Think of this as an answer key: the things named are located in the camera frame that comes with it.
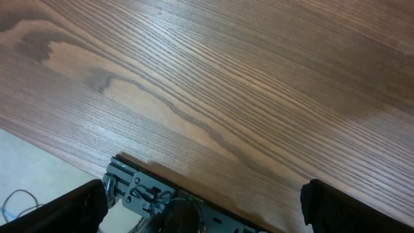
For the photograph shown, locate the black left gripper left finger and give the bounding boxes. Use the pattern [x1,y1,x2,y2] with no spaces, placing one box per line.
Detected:
[1,179,108,233]

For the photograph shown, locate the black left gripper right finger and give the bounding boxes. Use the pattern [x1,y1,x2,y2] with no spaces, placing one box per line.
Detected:
[300,179,413,233]

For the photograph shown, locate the grey cable on floor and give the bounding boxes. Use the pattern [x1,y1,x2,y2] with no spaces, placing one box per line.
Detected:
[1,189,45,224]

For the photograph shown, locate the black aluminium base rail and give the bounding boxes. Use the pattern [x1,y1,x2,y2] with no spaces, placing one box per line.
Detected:
[102,155,268,232]

